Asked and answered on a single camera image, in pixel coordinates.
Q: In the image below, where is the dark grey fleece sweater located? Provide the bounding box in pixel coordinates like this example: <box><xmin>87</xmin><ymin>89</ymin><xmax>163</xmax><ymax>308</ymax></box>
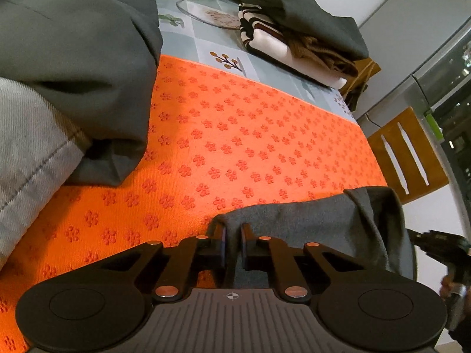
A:
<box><xmin>206</xmin><ymin>187</ymin><xmax>417</xmax><ymax>289</ymax></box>

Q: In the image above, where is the near right wooden chair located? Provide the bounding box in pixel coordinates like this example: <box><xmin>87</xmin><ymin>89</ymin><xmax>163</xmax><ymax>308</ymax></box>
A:
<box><xmin>368</xmin><ymin>107</ymin><xmax>450</xmax><ymax>204</ymax></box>

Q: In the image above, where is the orange flower pattern mat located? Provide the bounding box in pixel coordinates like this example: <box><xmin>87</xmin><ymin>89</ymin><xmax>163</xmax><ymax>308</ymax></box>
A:
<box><xmin>1</xmin><ymin>56</ymin><xmax>386</xmax><ymax>352</ymax></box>

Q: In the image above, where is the light grey garment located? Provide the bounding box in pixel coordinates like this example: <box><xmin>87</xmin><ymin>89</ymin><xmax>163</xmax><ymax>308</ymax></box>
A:
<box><xmin>0</xmin><ymin>77</ymin><xmax>90</xmax><ymax>265</ymax></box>

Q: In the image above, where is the folded brown garment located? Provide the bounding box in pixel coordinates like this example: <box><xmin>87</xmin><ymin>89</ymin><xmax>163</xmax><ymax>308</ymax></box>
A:
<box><xmin>285</xmin><ymin>32</ymin><xmax>381</xmax><ymax>111</ymax></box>

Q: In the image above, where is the folded white striped garment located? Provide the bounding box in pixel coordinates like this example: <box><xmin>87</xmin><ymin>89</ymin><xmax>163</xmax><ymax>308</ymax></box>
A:
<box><xmin>238</xmin><ymin>4</ymin><xmax>346</xmax><ymax>89</ymax></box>

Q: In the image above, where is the silver refrigerator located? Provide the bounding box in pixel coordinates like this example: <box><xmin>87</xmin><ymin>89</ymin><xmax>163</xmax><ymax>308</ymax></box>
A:
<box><xmin>354</xmin><ymin>0</ymin><xmax>470</xmax><ymax>234</ymax></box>

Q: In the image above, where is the patterned tablecloth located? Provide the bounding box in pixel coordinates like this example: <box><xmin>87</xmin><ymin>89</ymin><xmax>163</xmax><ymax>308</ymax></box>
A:
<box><xmin>156</xmin><ymin>0</ymin><xmax>354</xmax><ymax>121</ymax></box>

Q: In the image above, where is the folded dark green sweater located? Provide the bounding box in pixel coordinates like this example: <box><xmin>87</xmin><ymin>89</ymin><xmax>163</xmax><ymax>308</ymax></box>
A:
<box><xmin>240</xmin><ymin>0</ymin><xmax>370</xmax><ymax>61</ymax></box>

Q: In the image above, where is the dark grey trousers pile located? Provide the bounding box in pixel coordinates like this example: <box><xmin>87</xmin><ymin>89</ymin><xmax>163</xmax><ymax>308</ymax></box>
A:
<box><xmin>1</xmin><ymin>0</ymin><xmax>163</xmax><ymax>187</ymax></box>

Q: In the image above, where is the grey cable on table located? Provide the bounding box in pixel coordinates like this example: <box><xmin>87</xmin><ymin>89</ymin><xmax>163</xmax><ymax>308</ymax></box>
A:
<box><xmin>175</xmin><ymin>0</ymin><xmax>243</xmax><ymax>31</ymax></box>

